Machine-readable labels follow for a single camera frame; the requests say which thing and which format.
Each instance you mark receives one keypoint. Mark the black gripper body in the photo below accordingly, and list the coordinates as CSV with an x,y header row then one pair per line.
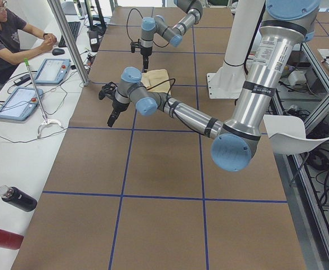
x,y
119,106
145,54

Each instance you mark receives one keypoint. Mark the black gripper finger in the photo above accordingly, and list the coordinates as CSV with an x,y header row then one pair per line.
x,y
145,63
112,118

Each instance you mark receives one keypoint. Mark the beige long-sleeve printed shirt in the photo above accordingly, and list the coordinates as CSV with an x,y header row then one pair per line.
x,y
156,80

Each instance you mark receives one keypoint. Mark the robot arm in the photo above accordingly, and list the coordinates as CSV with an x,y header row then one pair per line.
x,y
232,125
172,34

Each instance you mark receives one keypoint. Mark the far blue teach pendant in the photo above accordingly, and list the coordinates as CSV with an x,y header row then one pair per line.
x,y
52,71

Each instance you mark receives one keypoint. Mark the blue teach pendant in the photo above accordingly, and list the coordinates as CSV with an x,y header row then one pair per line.
x,y
21,103
52,71

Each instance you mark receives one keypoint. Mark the black computer mouse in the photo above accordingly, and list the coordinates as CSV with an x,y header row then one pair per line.
x,y
57,51

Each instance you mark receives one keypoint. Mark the reacher grabber stick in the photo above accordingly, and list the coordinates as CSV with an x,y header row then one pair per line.
x,y
46,121

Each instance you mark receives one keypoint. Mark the brown paper table cover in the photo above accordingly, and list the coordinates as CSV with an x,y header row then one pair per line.
x,y
145,194

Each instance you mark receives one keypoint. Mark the near blue teach pendant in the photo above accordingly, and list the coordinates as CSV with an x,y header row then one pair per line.
x,y
21,103

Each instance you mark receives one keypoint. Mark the seated person dark shirt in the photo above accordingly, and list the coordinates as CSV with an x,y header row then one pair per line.
x,y
11,54

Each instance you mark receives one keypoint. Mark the black water bottle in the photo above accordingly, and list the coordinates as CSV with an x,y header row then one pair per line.
x,y
17,198

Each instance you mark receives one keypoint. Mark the white plastic chair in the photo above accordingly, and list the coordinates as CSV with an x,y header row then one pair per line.
x,y
288,136

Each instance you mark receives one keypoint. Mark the red water bottle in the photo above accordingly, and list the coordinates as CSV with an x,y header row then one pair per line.
x,y
10,240

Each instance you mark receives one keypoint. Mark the grey aluminium frame post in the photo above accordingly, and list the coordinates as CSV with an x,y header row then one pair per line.
x,y
60,18

